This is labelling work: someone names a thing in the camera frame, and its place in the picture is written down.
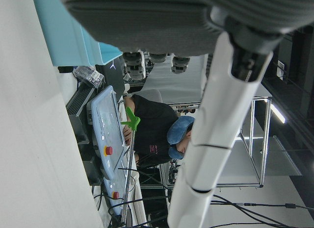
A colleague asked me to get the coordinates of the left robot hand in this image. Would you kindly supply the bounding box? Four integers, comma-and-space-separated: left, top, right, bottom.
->
53, 0, 314, 228

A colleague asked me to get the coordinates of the black laptop with Y logo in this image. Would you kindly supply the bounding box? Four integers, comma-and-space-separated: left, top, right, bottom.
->
95, 57, 126, 99

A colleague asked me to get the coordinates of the grey office chair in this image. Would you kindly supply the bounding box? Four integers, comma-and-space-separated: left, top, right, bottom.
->
127, 89, 163, 103

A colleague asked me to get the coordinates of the light blue plastic bin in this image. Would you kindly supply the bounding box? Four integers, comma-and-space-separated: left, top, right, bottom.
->
31, 0, 123, 67

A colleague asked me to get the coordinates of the clear plastic parts bag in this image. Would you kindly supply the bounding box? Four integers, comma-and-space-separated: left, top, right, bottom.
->
73, 65, 105, 89

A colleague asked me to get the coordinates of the person in black shirt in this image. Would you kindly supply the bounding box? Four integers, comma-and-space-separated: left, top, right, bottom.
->
122, 94, 197, 165

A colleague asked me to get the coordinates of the black finned control box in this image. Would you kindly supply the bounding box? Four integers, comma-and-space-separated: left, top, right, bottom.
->
65, 82, 99, 145

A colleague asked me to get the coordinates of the grey-blue teach pendant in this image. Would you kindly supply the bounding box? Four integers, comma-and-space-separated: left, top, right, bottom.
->
90, 85, 128, 176
102, 173, 131, 215

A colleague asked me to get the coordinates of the ceiling light bar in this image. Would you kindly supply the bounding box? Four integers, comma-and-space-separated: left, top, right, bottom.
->
264, 99, 287, 124

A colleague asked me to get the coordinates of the green-handled metal grabber tool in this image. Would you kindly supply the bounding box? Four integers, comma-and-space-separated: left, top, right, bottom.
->
120, 106, 142, 225

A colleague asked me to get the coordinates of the aluminium frame cage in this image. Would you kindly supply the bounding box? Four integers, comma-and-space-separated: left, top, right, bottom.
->
159, 95, 273, 189

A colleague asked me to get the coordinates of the black hanging cable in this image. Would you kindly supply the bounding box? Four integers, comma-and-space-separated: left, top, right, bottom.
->
210, 195, 314, 228

